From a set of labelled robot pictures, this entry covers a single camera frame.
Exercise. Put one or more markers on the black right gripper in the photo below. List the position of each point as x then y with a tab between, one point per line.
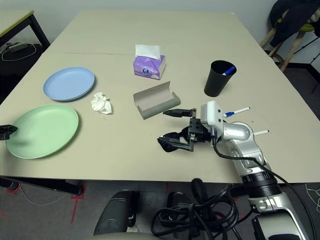
197	130

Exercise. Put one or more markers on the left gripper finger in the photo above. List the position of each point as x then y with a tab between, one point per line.
7	128

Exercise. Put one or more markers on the black sunglasses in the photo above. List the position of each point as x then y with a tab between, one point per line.
168	148

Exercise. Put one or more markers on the light green plate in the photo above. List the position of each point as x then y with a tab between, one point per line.
42	131

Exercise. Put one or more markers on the grey glasses case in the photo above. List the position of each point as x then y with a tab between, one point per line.
155	97

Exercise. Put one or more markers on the white tissue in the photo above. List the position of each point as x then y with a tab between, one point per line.
101	103

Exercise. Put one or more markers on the black cup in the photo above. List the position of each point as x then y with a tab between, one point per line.
215	85

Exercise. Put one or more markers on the purple tissue pack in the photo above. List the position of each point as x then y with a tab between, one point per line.
147	68

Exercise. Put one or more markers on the grey right robot leg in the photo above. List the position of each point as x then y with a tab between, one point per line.
178	202

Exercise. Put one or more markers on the grey robot leg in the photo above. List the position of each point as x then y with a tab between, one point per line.
178	202
115	212

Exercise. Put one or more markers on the light blue plate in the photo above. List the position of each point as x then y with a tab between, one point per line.
68	83

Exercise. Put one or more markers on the grey power strip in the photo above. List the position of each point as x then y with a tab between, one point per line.
16	46

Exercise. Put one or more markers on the grey left robot leg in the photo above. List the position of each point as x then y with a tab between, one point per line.
115	212

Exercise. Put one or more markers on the wooden stool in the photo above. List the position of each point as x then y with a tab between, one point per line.
291	51

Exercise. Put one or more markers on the black tripod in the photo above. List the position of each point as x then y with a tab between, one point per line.
306	45

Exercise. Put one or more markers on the black jacket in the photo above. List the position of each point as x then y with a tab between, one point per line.
292	17

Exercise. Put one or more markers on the yellow-green stool cushion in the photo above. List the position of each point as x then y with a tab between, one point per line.
307	27

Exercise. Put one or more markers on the beige fabric item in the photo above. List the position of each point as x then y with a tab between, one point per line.
315	17

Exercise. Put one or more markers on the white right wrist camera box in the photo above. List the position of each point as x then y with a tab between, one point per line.
211	112

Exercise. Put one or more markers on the black table base frame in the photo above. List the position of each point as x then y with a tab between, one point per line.
50	183

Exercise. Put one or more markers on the beige side table black frame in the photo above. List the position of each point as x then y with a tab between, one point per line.
12	20

